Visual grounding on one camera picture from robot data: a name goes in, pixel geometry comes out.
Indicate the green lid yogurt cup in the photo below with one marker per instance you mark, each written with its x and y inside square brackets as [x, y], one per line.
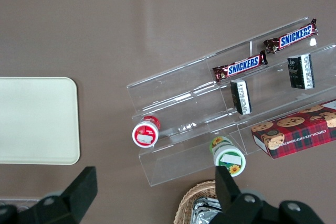
[228, 155]

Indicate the clear acrylic tiered stand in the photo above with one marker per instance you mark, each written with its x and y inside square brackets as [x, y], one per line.
[181, 103]
[275, 98]

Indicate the small black snack box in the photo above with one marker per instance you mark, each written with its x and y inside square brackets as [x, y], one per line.
[241, 98]
[300, 72]

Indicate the oval light wicker basket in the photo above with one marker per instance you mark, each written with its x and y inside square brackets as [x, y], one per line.
[185, 203]

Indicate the red plaid cookie box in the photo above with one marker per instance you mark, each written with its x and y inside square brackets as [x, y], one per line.
[296, 134]

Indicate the red lid yogurt cup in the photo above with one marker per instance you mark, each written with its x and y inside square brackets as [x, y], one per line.
[145, 134]

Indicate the beige plastic tray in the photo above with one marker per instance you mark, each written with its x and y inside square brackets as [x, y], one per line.
[36, 121]

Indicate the clear acrylic bottle stand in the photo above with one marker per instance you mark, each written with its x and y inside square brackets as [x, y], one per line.
[15, 201]

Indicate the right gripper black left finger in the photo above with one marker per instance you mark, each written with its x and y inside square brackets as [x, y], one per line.
[78, 195]

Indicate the Snickers chocolate bar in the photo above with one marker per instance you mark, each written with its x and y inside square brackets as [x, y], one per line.
[291, 36]
[240, 66]

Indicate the brown table cover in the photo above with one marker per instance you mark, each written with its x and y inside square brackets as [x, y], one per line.
[105, 24]

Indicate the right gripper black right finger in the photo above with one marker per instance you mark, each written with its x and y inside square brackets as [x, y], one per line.
[236, 208]

